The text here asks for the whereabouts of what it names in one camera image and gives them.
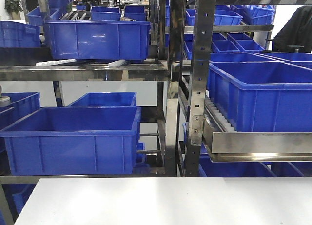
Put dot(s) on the blue bin behind lower left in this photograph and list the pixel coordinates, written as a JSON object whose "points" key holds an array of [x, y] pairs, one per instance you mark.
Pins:
{"points": [[106, 99]]}

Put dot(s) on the stainless steel shelving rack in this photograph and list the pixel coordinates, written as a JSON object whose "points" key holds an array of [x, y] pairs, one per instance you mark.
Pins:
{"points": [[186, 123]]}

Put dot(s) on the large blue bin lower left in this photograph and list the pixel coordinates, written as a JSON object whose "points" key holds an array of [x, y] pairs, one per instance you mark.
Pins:
{"points": [[74, 141]]}

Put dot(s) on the large blue bin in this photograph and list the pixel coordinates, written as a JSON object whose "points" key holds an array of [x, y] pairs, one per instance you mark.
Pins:
{"points": [[98, 40], [74, 141], [264, 96]]}

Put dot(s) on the large blue bin upper left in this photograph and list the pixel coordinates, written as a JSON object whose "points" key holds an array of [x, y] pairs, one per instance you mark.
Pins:
{"points": [[98, 40]]}

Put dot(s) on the large blue bin right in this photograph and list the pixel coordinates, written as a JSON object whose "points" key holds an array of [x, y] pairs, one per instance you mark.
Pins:
{"points": [[264, 96]]}

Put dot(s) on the blue bin upper right shelf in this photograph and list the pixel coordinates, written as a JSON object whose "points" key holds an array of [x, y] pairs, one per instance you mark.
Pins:
{"points": [[221, 17]]}

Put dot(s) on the blue bin far left lower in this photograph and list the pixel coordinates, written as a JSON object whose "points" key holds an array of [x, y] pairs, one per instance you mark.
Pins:
{"points": [[20, 105]]}

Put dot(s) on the black jacket on chair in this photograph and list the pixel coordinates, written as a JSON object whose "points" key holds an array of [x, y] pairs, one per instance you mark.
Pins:
{"points": [[297, 31]]}

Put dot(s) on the blue crate far left upper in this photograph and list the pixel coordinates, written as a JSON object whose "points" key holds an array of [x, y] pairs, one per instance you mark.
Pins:
{"points": [[15, 34]]}

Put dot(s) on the potted green plant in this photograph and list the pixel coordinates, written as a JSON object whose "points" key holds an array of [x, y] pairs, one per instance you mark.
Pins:
{"points": [[13, 8]]}

